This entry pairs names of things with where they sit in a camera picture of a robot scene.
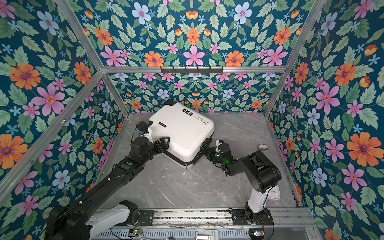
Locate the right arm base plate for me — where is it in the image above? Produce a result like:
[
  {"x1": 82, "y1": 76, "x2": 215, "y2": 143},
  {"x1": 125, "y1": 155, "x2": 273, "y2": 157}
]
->
[{"x1": 229, "y1": 208, "x2": 274, "y2": 226}]

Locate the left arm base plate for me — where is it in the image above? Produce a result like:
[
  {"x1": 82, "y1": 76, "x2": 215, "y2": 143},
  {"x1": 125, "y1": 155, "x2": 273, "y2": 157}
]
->
[{"x1": 138, "y1": 210, "x2": 155, "y2": 227}]

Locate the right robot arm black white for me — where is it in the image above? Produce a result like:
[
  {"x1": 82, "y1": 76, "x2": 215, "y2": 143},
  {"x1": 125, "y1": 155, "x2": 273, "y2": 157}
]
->
[{"x1": 204, "y1": 140, "x2": 282, "y2": 224}]

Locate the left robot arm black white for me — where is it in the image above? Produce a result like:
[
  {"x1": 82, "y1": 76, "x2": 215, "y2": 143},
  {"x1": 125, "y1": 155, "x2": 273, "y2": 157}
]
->
[{"x1": 44, "y1": 137, "x2": 170, "y2": 240}]

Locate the black coat hook rack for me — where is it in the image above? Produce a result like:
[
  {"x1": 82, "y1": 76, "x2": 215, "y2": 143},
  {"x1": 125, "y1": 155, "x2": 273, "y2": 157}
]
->
[{"x1": 160, "y1": 67, "x2": 224, "y2": 74}]

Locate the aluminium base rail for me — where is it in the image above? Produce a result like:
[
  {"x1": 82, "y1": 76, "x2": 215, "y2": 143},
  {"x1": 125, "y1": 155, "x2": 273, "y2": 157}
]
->
[{"x1": 140, "y1": 208, "x2": 316, "y2": 228}]

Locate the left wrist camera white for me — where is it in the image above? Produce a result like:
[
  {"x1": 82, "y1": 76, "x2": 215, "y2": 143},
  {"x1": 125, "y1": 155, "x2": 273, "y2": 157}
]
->
[{"x1": 142, "y1": 129, "x2": 153, "y2": 143}]

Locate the small grey white box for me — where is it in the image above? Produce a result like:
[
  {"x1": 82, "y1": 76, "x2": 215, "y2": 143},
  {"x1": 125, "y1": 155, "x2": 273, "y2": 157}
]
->
[{"x1": 258, "y1": 144, "x2": 269, "y2": 151}]

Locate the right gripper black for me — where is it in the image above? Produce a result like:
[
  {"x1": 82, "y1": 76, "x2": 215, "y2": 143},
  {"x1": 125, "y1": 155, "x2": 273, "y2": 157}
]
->
[{"x1": 202, "y1": 148, "x2": 226, "y2": 167}]

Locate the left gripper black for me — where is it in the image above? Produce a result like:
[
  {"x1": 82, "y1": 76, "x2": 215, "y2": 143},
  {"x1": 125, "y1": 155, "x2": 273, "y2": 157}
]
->
[{"x1": 141, "y1": 136, "x2": 172, "y2": 165}]

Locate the white black suitcase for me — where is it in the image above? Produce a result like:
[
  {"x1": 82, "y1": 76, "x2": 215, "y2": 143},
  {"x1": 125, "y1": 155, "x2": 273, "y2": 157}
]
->
[{"x1": 136, "y1": 100, "x2": 215, "y2": 168}]

